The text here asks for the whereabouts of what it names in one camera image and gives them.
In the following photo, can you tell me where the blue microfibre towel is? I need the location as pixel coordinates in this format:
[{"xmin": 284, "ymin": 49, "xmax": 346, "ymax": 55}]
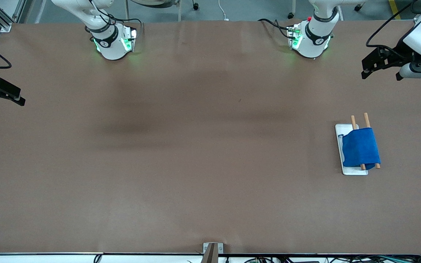
[{"xmin": 338, "ymin": 127, "xmax": 381, "ymax": 171}]

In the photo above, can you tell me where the white rack with wooden bars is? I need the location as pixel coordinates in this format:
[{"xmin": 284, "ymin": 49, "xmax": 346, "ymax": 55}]
[{"xmin": 335, "ymin": 113, "xmax": 381, "ymax": 176}]

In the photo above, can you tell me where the grey chair base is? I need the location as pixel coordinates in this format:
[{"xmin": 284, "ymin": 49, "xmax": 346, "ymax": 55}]
[{"xmin": 123, "ymin": 0, "xmax": 200, "ymax": 22}]

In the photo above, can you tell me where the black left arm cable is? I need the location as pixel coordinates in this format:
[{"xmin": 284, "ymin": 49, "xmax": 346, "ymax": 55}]
[{"xmin": 365, "ymin": 0, "xmax": 417, "ymax": 52}]

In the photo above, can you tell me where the black left base cable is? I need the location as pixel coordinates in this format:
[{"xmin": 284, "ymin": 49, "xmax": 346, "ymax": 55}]
[{"xmin": 258, "ymin": 18, "xmax": 292, "ymax": 40}]

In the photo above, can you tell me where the black base cable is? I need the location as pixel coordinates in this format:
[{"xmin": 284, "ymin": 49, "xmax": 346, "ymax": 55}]
[
  {"xmin": 108, "ymin": 16, "xmax": 144, "ymax": 37},
  {"xmin": 258, "ymin": 18, "xmax": 292, "ymax": 40}
]

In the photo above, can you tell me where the black right base cable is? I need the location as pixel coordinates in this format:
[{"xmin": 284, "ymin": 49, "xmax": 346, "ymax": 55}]
[{"xmin": 108, "ymin": 16, "xmax": 144, "ymax": 37}]

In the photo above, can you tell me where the white floor cable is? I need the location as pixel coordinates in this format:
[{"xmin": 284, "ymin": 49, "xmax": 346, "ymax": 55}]
[{"xmin": 218, "ymin": 0, "xmax": 229, "ymax": 21}]

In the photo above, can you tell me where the metal bracket with post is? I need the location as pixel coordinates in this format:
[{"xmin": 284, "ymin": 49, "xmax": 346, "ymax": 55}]
[{"xmin": 202, "ymin": 243, "xmax": 224, "ymax": 263}]

